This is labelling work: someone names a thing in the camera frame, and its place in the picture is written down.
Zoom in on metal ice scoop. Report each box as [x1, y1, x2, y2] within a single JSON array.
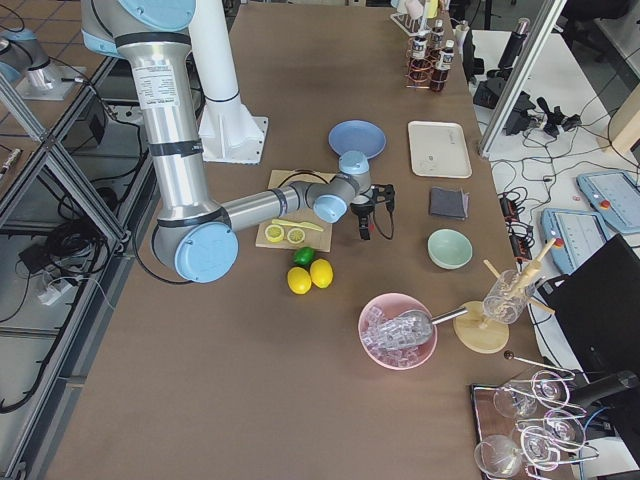
[[389, 307, 468, 348]]

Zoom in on aluminium frame post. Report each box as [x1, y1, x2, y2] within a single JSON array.
[[478, 0, 566, 159]]

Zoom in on yellow lemon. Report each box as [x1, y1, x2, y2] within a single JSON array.
[[287, 266, 312, 295], [309, 259, 334, 289]]

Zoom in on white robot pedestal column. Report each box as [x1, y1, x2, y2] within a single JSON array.
[[189, 1, 268, 165]]

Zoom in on clear drinking glass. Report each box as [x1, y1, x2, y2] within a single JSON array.
[[482, 270, 535, 325]]

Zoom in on clear plastic ice cubes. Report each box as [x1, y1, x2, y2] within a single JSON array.
[[361, 305, 435, 368]]

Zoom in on blue teach pendant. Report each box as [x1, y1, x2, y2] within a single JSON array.
[[576, 170, 640, 234], [540, 208, 613, 274]]

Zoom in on yellow plastic knife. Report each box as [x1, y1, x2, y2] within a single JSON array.
[[271, 218, 324, 232]]

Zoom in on mint green bowl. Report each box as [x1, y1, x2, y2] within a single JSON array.
[[427, 229, 473, 270]]

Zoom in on blue plate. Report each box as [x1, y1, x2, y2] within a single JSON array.
[[328, 119, 387, 159]]

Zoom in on dark syrup bottle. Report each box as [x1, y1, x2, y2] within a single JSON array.
[[429, 40, 455, 92], [407, 31, 429, 87], [429, 19, 444, 58]]

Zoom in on wooden glass stand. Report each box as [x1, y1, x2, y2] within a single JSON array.
[[453, 238, 560, 354]]

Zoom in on wine glass rack tray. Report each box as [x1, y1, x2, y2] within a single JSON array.
[[470, 368, 599, 479]]

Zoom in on cream plastic tray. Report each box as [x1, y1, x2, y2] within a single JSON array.
[[408, 120, 472, 179]]

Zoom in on wooden cutting board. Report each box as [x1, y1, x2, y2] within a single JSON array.
[[255, 169, 333, 253]]

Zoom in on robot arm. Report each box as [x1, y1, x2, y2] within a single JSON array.
[[81, 1, 376, 283]]

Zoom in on pink bowl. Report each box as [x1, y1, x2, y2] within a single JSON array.
[[358, 293, 438, 370]]

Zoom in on copper wire bottle rack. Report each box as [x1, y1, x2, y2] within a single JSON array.
[[405, 35, 448, 92]]

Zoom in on grey folded cloth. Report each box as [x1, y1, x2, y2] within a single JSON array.
[[429, 187, 469, 220]]

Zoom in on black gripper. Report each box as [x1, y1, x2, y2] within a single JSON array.
[[350, 184, 395, 240]]

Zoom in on lemon half slice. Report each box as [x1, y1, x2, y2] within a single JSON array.
[[286, 227, 306, 245], [264, 224, 285, 243]]

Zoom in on green lime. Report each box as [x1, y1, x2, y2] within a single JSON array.
[[293, 246, 316, 267]]

